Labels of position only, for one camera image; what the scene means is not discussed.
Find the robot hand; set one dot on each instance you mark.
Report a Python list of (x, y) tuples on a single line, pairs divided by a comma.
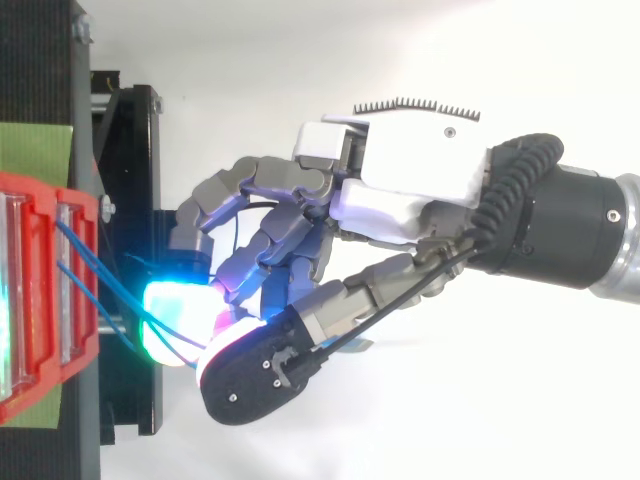
[(410, 165)]

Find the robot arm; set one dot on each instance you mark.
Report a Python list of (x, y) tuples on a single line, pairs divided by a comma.
[(560, 230)]

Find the black stand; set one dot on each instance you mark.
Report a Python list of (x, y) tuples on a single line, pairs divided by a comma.
[(125, 250)]

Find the red bin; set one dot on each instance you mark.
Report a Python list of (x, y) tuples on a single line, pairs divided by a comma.
[(45, 295)]

